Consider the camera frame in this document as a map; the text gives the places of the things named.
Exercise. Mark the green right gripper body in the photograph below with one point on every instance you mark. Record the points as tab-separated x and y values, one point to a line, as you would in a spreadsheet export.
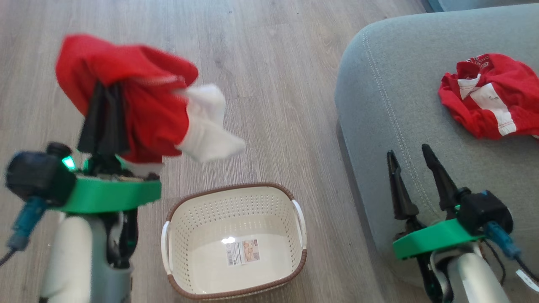
433	240

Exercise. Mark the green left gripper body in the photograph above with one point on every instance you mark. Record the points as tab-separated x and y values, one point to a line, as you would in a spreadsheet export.
109	193

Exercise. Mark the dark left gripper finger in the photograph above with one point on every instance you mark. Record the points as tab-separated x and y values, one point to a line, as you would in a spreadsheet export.
93	122
117	122

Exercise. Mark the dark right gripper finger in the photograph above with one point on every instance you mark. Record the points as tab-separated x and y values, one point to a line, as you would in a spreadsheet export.
440	176
400	189

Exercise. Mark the red garment with white cuffs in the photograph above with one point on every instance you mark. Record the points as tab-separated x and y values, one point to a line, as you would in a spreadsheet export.
143	105

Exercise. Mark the red jersey with white stripes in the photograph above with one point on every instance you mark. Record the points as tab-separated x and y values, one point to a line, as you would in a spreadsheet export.
492	97

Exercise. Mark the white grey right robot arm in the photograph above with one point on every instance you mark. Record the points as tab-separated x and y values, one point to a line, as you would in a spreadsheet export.
471	277

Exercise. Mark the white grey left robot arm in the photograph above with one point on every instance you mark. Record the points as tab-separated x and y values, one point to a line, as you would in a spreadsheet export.
80	261

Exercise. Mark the grey fabric sofa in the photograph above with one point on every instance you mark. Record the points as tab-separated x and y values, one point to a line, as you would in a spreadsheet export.
400	105

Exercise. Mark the cream perforated laundry basket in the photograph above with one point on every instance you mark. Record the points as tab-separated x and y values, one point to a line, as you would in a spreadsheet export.
202	235

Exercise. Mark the paper label sticker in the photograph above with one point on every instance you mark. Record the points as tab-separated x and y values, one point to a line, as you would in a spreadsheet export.
243	252

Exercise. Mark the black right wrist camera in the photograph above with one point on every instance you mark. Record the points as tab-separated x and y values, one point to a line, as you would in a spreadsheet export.
484	210

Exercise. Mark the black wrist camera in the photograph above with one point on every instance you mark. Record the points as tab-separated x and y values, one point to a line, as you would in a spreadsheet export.
38	174
484	210

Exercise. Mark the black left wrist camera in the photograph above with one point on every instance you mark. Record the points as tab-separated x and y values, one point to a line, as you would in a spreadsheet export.
38	174

